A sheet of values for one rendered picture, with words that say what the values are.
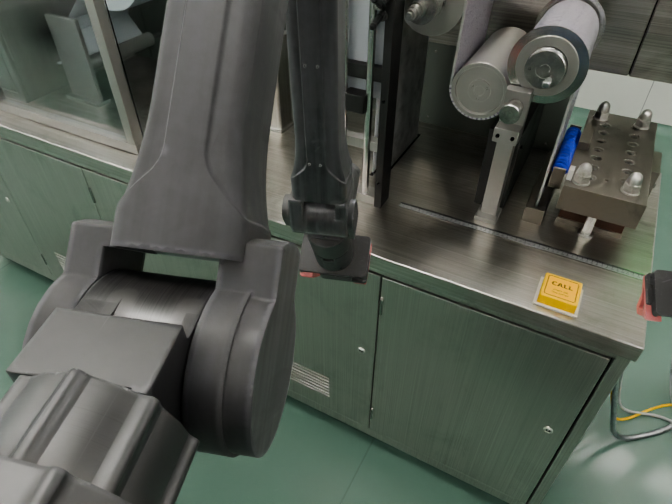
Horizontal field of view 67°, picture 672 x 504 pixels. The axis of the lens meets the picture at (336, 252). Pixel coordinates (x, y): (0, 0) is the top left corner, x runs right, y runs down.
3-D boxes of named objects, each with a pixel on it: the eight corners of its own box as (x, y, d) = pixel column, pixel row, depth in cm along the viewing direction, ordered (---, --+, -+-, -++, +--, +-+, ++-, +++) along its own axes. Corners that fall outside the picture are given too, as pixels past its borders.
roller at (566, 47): (509, 90, 103) (523, 31, 95) (536, 49, 120) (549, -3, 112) (568, 101, 99) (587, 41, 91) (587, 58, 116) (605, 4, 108)
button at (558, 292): (536, 302, 99) (539, 293, 97) (543, 280, 103) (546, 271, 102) (573, 315, 96) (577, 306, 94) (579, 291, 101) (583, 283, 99)
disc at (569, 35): (499, 95, 105) (516, 20, 95) (500, 94, 105) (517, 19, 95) (574, 110, 100) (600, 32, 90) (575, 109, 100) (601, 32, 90)
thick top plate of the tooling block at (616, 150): (555, 207, 110) (563, 184, 106) (582, 130, 136) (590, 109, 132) (635, 229, 104) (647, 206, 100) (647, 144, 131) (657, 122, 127)
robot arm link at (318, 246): (300, 241, 64) (345, 247, 63) (310, 193, 66) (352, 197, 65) (308, 259, 71) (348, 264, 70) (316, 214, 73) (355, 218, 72)
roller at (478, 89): (447, 111, 113) (455, 57, 105) (479, 72, 129) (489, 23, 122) (500, 123, 108) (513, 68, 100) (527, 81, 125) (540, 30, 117)
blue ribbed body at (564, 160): (548, 177, 112) (552, 163, 110) (565, 135, 126) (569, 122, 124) (564, 181, 111) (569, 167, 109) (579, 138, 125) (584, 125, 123)
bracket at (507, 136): (472, 220, 118) (501, 96, 98) (480, 206, 122) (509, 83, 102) (494, 227, 116) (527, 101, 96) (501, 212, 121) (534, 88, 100)
